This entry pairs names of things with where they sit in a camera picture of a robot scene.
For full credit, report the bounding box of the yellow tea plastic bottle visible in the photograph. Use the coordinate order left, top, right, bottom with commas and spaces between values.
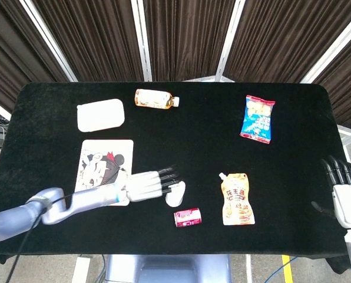
134, 88, 181, 110

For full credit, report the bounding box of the brown pleated curtain panel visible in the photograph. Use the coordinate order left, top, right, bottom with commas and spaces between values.
143, 0, 237, 83
0, 0, 74, 114
313, 26, 351, 131
222, 0, 351, 84
31, 0, 144, 83

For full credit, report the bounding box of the beige spouted drink pouch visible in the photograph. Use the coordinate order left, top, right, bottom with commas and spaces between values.
218, 172, 256, 226

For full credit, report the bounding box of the red white drink can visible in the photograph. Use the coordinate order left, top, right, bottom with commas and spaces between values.
173, 207, 202, 228

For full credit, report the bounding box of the blue floor cable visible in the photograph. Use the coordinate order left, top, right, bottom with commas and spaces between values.
263, 255, 299, 283

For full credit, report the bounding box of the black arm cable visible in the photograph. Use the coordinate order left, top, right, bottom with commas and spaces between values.
5, 153, 127, 283

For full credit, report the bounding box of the small white object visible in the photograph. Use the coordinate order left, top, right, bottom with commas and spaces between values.
165, 180, 187, 208

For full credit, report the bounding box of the blue grey robot torso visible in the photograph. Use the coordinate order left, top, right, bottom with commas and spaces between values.
106, 254, 233, 283

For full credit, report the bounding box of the blue red snack bag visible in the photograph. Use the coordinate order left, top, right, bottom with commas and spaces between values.
239, 94, 276, 145

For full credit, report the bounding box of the white frame post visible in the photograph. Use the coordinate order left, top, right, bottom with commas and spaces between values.
214, 0, 246, 83
300, 13, 351, 84
18, 0, 78, 83
130, 0, 153, 83

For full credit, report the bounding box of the black velvet table cloth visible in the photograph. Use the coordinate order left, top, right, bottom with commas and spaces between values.
0, 81, 351, 265

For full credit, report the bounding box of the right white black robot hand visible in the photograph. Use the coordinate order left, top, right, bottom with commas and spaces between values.
310, 155, 351, 229

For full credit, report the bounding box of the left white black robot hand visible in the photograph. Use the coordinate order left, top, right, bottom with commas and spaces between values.
124, 164, 184, 203

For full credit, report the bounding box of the white wipes packet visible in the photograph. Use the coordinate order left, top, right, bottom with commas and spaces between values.
76, 98, 125, 133

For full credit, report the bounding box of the white cartoon car card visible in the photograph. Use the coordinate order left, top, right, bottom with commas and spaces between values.
74, 139, 134, 206

